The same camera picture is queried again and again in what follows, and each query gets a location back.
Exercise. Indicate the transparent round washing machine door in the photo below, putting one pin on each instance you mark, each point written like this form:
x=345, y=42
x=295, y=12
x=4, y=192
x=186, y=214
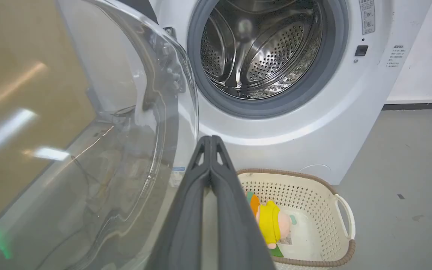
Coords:
x=99, y=157

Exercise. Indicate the grey warning label sticker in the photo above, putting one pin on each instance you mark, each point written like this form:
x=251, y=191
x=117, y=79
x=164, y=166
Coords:
x=367, y=15

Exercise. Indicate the white front-load washing machine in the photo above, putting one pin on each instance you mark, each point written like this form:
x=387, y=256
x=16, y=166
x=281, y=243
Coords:
x=313, y=123

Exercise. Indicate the steel perforated washer drum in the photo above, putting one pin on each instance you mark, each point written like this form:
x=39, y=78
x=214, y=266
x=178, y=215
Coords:
x=261, y=48

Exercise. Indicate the cream perforated laundry basket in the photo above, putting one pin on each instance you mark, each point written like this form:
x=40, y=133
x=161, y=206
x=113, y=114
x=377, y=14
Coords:
x=317, y=221

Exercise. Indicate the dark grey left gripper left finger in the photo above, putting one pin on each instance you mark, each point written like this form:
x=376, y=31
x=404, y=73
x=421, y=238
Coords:
x=186, y=225

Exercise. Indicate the yellow plush doll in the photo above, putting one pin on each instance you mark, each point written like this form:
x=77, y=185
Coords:
x=270, y=223

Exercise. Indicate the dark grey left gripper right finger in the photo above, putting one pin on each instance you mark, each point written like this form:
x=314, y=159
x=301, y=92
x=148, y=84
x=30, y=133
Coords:
x=234, y=225

